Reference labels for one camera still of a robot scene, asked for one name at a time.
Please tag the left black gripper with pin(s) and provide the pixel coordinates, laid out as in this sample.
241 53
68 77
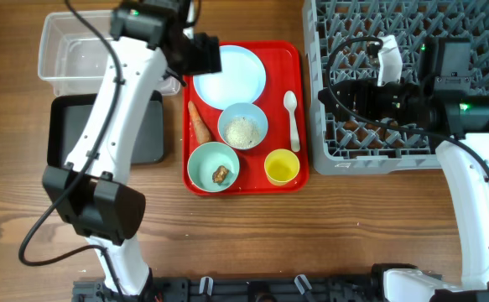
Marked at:
206 59

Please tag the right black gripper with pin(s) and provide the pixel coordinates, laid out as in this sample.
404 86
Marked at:
363 89

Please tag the light blue plate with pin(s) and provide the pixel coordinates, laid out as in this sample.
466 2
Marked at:
242 79

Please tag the orange carrot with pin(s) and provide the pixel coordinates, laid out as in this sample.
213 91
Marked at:
202 133

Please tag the light blue bowl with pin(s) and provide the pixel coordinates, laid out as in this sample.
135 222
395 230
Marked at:
248 110

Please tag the white rice pile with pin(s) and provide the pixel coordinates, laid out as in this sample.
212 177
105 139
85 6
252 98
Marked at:
242 133

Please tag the white plastic spoon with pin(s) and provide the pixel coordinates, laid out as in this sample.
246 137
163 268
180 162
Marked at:
290 104

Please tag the mint green bowl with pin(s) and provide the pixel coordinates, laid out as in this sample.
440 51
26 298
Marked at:
206 160

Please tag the brown food scrap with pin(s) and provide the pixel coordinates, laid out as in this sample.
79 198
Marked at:
220 174

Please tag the yellow plastic cup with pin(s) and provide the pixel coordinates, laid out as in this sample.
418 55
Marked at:
281 166

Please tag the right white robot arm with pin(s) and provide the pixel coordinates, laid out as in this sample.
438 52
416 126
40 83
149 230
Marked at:
458 124

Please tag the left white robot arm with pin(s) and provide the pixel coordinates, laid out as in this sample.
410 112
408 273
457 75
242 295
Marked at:
89 191

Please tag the grey dishwasher rack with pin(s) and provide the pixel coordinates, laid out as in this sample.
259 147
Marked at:
355 148

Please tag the red serving tray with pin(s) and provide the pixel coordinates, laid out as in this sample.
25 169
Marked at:
283 73

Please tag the clear plastic bin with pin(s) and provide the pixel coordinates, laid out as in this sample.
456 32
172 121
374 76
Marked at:
73 60

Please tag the black tray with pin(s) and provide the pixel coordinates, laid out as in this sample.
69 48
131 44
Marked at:
69 115

